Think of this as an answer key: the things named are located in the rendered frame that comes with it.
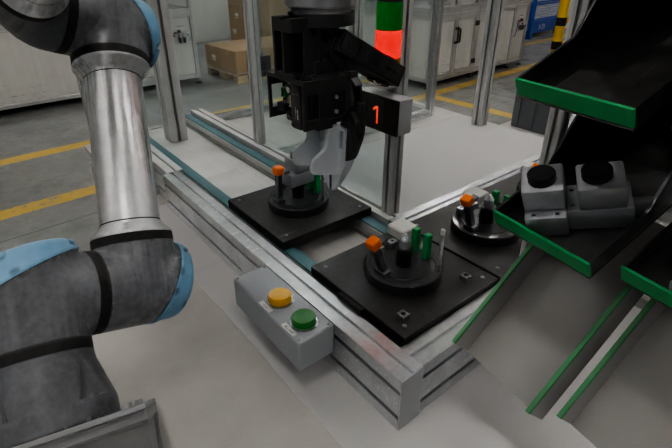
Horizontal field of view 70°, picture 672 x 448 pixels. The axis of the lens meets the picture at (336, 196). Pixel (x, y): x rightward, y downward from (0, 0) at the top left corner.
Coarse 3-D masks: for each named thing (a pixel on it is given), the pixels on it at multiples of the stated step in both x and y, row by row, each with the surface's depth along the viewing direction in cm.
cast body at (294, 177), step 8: (288, 160) 105; (288, 168) 106; (296, 168) 104; (304, 168) 105; (288, 176) 104; (296, 176) 104; (304, 176) 106; (312, 176) 107; (288, 184) 105; (296, 184) 105
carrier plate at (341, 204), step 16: (256, 192) 115; (336, 192) 115; (240, 208) 108; (256, 208) 108; (336, 208) 108; (352, 208) 108; (368, 208) 108; (256, 224) 103; (272, 224) 102; (288, 224) 102; (304, 224) 102; (320, 224) 102; (336, 224) 103; (272, 240) 99; (288, 240) 96; (304, 240) 99
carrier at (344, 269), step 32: (352, 256) 91; (384, 256) 88; (416, 256) 88; (448, 256) 91; (352, 288) 82; (384, 288) 81; (416, 288) 80; (448, 288) 82; (480, 288) 82; (384, 320) 75; (416, 320) 75
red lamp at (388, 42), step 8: (376, 32) 88; (384, 32) 87; (392, 32) 87; (400, 32) 88; (376, 40) 89; (384, 40) 88; (392, 40) 88; (400, 40) 89; (376, 48) 90; (384, 48) 88; (392, 48) 88; (400, 48) 89; (392, 56) 89; (400, 56) 90
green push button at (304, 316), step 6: (294, 312) 77; (300, 312) 77; (306, 312) 77; (312, 312) 77; (294, 318) 75; (300, 318) 75; (306, 318) 75; (312, 318) 75; (294, 324) 75; (300, 324) 74; (306, 324) 74; (312, 324) 75
